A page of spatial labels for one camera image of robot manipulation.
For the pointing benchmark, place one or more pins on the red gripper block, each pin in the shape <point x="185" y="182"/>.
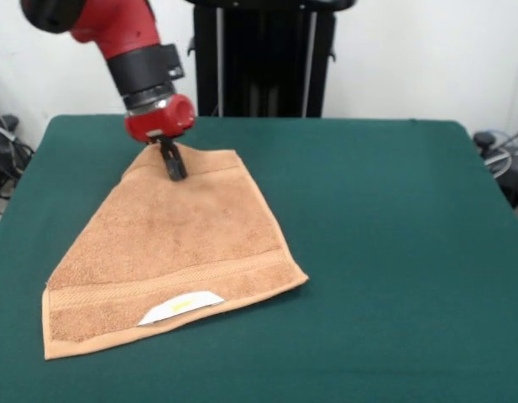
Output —
<point x="158" y="121"/>

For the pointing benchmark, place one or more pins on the tan terry towel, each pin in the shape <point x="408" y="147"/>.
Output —
<point x="179" y="252"/>

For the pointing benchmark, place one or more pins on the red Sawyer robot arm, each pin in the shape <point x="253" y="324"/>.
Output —
<point x="116" y="29"/>

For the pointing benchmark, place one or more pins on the black vertical column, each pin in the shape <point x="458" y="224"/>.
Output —
<point x="263" y="63"/>

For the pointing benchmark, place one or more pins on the dark green table cloth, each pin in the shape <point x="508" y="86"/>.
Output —
<point x="367" y="294"/>

